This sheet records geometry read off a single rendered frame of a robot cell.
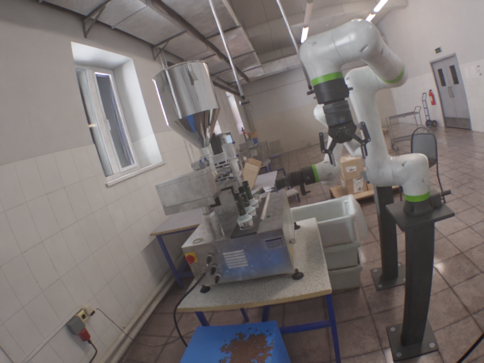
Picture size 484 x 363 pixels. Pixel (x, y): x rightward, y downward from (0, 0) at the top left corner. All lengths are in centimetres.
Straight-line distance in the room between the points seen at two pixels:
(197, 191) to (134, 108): 279
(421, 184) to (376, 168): 21
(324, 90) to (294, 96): 1071
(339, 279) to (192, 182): 148
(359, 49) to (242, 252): 90
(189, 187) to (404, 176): 91
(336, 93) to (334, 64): 8
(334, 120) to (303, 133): 1069
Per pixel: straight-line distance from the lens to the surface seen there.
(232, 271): 119
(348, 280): 215
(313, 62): 69
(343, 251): 197
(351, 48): 66
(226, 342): 121
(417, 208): 115
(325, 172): 123
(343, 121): 69
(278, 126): 1134
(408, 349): 174
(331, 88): 68
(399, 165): 110
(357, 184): 372
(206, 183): 107
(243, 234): 107
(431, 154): 323
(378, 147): 111
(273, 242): 108
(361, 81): 107
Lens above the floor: 144
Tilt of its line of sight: 11 degrees down
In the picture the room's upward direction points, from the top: 18 degrees counter-clockwise
